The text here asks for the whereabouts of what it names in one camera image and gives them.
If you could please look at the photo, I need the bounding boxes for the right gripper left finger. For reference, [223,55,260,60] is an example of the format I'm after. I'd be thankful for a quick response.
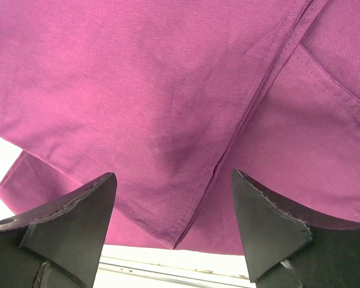
[0,173,117,287]

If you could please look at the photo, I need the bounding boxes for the purple surgical cloth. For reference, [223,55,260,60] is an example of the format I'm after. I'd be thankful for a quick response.
[0,1,360,255]

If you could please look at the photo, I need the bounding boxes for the aluminium front rail frame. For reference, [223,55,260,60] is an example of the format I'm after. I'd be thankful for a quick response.
[98,256,256,287]

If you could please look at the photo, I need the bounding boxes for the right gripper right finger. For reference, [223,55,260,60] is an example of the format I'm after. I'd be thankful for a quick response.
[232,170,360,287]

